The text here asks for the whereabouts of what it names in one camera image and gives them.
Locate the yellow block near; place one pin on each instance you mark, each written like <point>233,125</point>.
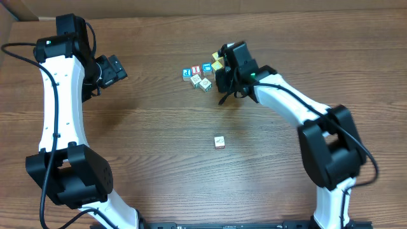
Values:
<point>216,66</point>

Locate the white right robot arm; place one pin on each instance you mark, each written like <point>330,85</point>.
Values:
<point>330,145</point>

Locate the wooden O block green side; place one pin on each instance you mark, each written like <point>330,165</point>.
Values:
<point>205,85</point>

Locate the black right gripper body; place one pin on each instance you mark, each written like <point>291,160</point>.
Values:
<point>223,77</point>

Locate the brown cardboard wall panel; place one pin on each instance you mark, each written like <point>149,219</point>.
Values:
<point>28,10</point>

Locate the blue P letter block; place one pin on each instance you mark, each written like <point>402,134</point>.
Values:
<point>187,74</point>

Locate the red I letter block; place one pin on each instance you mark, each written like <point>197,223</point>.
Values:
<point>196,70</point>

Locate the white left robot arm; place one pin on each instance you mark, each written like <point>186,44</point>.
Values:
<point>68,171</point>

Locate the yellow block far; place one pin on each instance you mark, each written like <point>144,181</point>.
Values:
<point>216,57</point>

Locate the wooden W block green side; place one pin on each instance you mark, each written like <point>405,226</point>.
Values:
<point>195,80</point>

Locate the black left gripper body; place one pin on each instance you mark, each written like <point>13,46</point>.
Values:
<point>117,68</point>

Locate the blue J letter block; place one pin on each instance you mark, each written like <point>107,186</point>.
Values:
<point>207,69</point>

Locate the wooden block red side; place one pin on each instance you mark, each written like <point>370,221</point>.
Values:
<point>219,142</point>

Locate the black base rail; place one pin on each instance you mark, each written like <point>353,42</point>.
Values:
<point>283,225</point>

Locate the yellow block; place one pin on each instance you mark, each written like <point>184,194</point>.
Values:
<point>216,66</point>
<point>216,57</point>

